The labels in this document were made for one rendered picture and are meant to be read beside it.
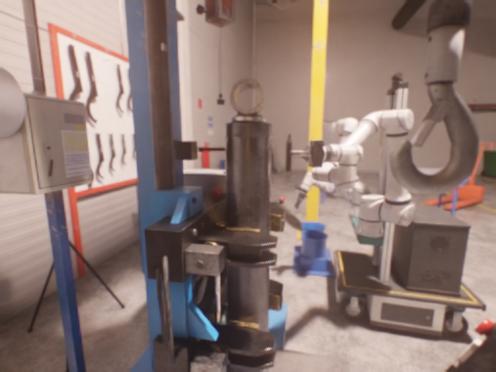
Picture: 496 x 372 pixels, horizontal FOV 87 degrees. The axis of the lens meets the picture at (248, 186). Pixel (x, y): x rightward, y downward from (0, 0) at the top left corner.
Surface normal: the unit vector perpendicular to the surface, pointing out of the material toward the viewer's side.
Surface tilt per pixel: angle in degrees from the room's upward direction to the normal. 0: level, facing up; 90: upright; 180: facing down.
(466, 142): 90
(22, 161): 90
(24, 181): 90
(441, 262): 90
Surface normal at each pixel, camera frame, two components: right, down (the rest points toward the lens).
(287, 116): -0.21, 0.18
